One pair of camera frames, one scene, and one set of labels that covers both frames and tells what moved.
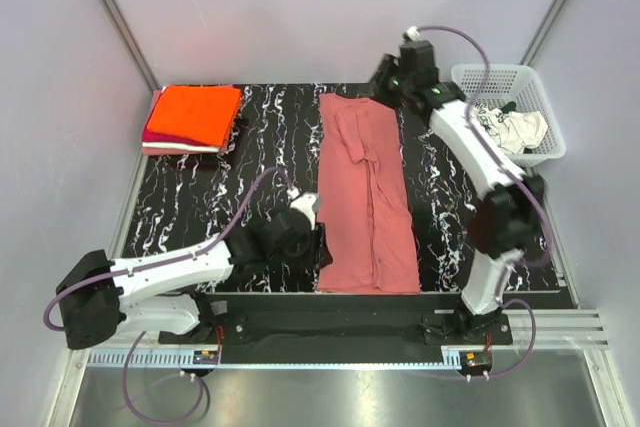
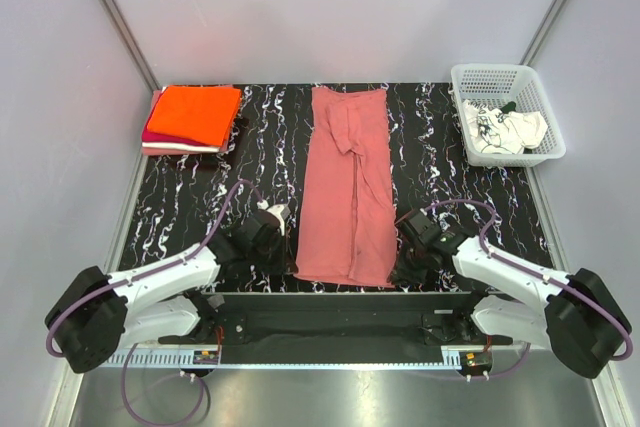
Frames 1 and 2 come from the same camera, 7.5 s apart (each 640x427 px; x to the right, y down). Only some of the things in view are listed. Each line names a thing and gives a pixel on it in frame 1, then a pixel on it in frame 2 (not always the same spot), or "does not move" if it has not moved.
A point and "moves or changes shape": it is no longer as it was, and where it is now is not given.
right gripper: (386, 68) to (404, 276)
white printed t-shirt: (513, 131) does not move
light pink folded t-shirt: (170, 151) does not move
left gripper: (318, 255) to (280, 266)
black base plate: (339, 329) does not move
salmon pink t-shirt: (363, 193) moves or changes shape
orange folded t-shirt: (201, 114) does not move
